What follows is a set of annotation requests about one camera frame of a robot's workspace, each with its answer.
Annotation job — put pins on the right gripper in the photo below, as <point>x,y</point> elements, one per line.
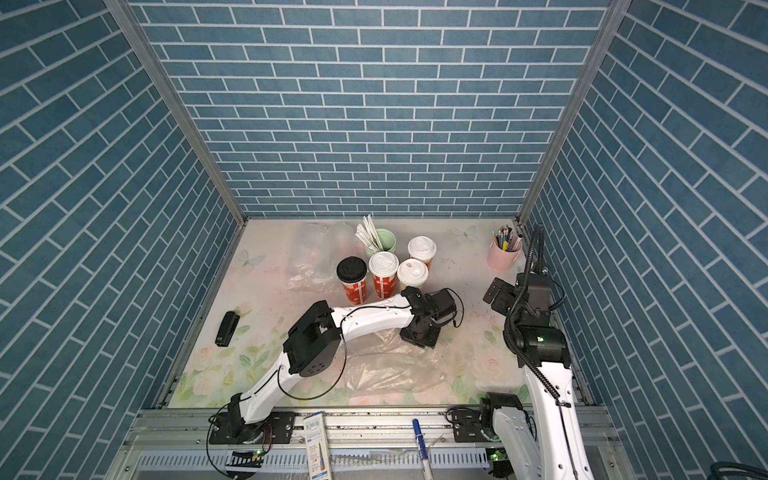
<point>507,291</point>

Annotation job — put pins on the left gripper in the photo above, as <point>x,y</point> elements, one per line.
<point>429,344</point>

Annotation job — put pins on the beige cup white lid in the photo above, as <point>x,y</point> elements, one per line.
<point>412,273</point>

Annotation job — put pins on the red cup white lid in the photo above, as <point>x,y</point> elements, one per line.
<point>383,266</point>
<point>422,248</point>

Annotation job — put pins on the clear plastic carrier bag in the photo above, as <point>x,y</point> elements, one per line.
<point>383,363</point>

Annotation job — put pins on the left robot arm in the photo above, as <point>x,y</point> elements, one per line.
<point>314,339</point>

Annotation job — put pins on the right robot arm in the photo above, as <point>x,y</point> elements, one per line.
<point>547,443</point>

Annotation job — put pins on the spare clear plastic bags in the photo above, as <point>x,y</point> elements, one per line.
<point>316,251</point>

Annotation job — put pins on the pink pencil bucket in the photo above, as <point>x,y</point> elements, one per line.
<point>503,260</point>

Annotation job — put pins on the pencils in bucket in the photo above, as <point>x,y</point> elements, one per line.
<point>508,238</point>

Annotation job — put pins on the green straw holder cup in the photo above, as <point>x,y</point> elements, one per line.
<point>387,242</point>

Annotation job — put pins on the red cup black lid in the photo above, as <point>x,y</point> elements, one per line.
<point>352,272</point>

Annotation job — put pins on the blue white marker pen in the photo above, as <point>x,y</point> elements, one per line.
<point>422,450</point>

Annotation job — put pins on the white blue label card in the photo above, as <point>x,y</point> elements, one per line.
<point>317,449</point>

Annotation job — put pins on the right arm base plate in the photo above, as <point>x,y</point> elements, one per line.
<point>466,424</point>

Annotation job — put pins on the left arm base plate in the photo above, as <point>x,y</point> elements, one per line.
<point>277,428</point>

